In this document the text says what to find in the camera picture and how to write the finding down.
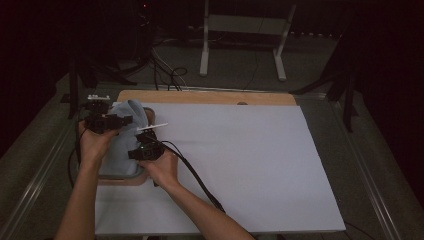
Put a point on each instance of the white table mat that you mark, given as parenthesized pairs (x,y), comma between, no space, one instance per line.
(250,160)

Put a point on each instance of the pink basin with grey rim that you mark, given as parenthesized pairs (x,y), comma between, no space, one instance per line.
(120,181)

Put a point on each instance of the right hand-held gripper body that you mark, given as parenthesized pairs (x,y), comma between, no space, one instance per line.
(151,150)

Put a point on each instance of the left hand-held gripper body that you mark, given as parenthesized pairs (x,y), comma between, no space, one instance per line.
(100,123)

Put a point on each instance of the person's left hand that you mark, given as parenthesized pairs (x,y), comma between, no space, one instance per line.
(93,146)

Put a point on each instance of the white metal stand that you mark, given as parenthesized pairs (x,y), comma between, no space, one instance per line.
(205,50)

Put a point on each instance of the metal floor rail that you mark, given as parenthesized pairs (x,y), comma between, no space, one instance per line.
(370,186)
(216,89)
(33,193)

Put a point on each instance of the black metal stand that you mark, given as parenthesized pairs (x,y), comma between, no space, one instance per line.
(348,106)
(73,86)

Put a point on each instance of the small round brown knob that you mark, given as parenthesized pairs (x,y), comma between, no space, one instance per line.
(242,103)

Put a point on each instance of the light blue sleeveless garment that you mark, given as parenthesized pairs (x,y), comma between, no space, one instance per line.
(123,150)

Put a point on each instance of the person's right hand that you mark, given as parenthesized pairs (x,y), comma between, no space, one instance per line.
(163,170)

